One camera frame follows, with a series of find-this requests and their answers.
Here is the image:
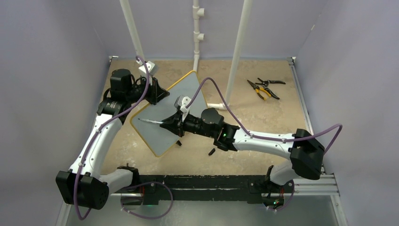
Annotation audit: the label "black handled wire cutters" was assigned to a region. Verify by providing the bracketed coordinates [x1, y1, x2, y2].
[256, 78, 286, 88]

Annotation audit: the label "aluminium rail right edge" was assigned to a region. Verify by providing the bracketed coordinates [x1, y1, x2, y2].
[287, 57, 325, 180]

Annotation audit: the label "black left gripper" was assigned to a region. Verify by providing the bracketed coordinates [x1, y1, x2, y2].
[126, 74, 169, 105]

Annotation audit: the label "black marker cap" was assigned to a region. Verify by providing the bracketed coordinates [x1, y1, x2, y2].
[208, 148, 216, 156]

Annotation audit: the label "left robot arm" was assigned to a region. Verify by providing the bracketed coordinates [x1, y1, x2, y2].
[56, 69, 169, 210]

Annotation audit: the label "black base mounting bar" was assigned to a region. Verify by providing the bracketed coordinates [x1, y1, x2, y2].
[111, 174, 295, 206]

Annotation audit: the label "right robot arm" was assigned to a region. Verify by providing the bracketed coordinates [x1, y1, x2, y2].
[160, 108, 325, 192]

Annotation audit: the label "yellow framed whiteboard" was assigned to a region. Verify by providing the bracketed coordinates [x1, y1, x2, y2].
[129, 70, 209, 158]

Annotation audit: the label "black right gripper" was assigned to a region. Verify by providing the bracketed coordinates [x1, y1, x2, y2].
[161, 111, 215, 139]

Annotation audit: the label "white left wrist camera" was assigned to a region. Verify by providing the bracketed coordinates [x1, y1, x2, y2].
[138, 61, 159, 85]

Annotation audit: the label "aluminium front frame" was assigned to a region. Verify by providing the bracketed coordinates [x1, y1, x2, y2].
[56, 175, 348, 226]

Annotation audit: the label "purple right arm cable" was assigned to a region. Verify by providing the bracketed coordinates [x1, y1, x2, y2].
[185, 77, 343, 213]

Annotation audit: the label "yellow handled needle-nose pliers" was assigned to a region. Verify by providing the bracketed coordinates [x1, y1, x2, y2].
[247, 80, 280, 101]

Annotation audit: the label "white PVC pipe frame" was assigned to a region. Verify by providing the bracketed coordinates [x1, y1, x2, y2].
[119, 0, 254, 111]

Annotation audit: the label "black whiteboard marker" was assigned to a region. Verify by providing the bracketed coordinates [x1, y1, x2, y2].
[138, 118, 163, 124]

